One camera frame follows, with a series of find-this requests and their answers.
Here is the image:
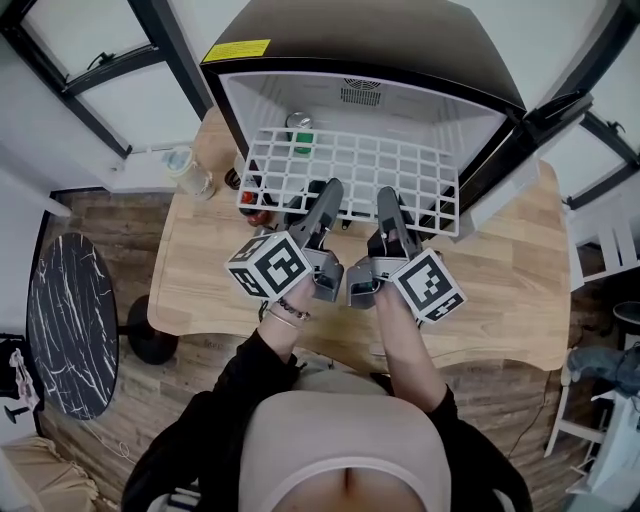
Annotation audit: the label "person's black jacket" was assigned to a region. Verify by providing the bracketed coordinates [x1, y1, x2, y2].
[122, 327, 534, 512]

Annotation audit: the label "person's left forearm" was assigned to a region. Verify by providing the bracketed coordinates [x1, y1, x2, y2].
[257, 287, 316, 366]

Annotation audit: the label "white wooden rack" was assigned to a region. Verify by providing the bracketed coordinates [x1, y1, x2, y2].
[564, 204, 640, 291]

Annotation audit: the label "white chair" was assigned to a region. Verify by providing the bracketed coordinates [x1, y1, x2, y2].
[542, 384, 640, 512]

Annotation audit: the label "person's grey trousers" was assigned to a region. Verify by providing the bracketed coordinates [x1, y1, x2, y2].
[294, 367, 394, 399]

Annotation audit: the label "black bead bracelet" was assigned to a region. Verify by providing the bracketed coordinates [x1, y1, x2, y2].
[277, 297, 312, 321]

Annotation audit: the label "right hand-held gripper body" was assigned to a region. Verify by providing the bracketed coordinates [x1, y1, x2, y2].
[345, 247, 468, 325]

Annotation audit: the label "beige cloth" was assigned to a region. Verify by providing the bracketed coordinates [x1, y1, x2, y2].
[0, 434, 101, 512]

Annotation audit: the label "person's right forearm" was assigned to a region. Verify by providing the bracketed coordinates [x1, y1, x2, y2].
[372, 289, 449, 414]

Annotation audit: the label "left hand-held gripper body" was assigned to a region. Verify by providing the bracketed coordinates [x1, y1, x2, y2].
[225, 230, 345, 302]

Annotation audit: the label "person's torso in beige top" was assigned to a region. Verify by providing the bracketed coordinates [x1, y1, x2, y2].
[239, 389, 454, 512]

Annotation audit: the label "black framed window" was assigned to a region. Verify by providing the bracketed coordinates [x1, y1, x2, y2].
[0, 0, 216, 161]
[529, 0, 640, 211]

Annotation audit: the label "cola bottle with red cap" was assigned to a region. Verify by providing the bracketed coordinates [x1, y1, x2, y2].
[238, 187, 269, 226]

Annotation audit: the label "black metal stand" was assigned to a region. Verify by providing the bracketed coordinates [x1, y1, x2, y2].
[0, 332, 46, 426]

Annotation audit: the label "white floor cable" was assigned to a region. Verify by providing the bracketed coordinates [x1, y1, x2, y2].
[84, 419, 136, 466]

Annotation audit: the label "black round stool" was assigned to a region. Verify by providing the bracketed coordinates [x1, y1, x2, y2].
[612, 301, 640, 351]

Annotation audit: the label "black mini fridge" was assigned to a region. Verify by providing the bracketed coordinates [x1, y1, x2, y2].
[199, 0, 529, 221]

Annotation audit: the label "silver bangle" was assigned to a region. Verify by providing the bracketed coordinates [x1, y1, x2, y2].
[263, 308, 304, 331]

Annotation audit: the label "pink white hanging item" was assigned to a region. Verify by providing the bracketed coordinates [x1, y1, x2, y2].
[8, 348, 41, 407]

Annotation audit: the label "beige tumbler cup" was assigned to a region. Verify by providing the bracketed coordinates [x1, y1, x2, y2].
[162, 147, 216, 201]

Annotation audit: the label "black marble round table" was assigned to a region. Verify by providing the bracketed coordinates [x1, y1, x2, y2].
[25, 232, 179, 421]

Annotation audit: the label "white wire fridge shelf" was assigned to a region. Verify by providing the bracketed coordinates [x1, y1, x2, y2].
[235, 127, 460, 236]

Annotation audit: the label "green soda can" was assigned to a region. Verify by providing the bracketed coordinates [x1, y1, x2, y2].
[284, 112, 316, 156]

